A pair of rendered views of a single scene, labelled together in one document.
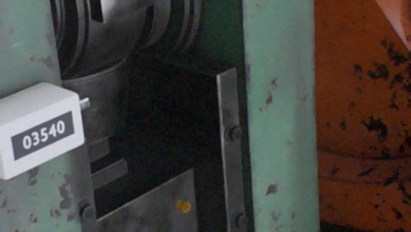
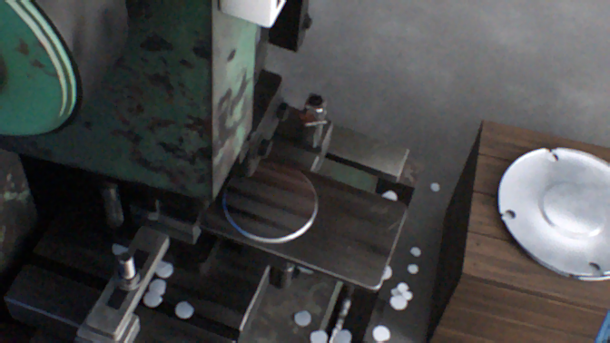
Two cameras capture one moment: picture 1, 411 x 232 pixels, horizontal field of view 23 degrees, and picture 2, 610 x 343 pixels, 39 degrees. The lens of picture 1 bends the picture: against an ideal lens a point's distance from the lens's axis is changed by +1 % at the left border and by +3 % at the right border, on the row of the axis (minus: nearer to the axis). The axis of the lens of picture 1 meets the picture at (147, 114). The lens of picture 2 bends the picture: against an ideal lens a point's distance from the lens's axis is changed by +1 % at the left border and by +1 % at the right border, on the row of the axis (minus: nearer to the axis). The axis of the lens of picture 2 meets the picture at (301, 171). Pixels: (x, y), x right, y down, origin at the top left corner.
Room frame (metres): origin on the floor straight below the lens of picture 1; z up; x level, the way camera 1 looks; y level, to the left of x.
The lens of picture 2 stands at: (0.23, 0.32, 1.73)
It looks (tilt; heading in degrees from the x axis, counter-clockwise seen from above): 55 degrees down; 325
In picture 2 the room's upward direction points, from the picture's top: 8 degrees clockwise
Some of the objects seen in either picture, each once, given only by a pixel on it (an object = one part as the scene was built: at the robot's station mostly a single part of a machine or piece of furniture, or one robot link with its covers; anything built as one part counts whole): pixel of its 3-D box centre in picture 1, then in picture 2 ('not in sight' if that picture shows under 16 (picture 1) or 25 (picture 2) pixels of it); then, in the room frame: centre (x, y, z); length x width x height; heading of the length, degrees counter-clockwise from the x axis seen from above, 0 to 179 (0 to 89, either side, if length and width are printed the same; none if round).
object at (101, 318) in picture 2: not in sight; (125, 283); (0.74, 0.20, 0.76); 0.17 x 0.06 x 0.10; 131
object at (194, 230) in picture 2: not in sight; (186, 181); (0.85, 0.07, 0.76); 0.15 x 0.09 x 0.05; 131
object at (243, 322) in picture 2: not in sight; (184, 212); (0.85, 0.07, 0.68); 0.45 x 0.30 x 0.06; 131
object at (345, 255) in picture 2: not in sight; (300, 238); (0.72, -0.04, 0.72); 0.25 x 0.14 x 0.14; 41
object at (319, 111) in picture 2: not in sight; (312, 119); (0.87, -0.14, 0.75); 0.03 x 0.03 x 0.10; 41
